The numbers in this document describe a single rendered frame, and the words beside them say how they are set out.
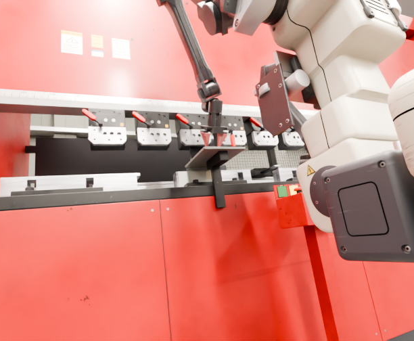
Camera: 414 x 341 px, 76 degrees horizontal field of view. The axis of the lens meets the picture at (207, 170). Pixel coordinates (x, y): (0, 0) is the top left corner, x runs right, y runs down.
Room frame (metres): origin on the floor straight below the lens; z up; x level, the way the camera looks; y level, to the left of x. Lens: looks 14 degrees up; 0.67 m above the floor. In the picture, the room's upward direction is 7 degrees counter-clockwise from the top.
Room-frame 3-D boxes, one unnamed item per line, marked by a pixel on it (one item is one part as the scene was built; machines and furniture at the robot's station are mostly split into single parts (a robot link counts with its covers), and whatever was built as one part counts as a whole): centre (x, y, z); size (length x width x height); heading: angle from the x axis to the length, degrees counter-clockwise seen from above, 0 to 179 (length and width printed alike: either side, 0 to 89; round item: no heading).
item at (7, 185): (1.04, 0.53, 0.92); 0.50 x 0.06 x 0.10; 112
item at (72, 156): (1.63, 0.44, 1.12); 1.13 x 0.02 x 0.44; 112
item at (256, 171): (1.58, -0.35, 1.01); 0.26 x 0.12 x 0.05; 22
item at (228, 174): (1.27, -0.03, 0.92); 0.39 x 0.06 x 0.10; 112
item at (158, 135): (1.16, 0.23, 1.18); 0.15 x 0.09 x 0.17; 112
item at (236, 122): (1.32, -0.14, 1.18); 0.15 x 0.09 x 0.17; 112
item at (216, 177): (1.08, -0.05, 0.88); 0.14 x 0.04 x 0.22; 22
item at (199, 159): (1.12, -0.03, 1.00); 0.26 x 0.18 x 0.01; 22
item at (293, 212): (1.08, -0.39, 0.75); 0.20 x 0.16 x 0.18; 113
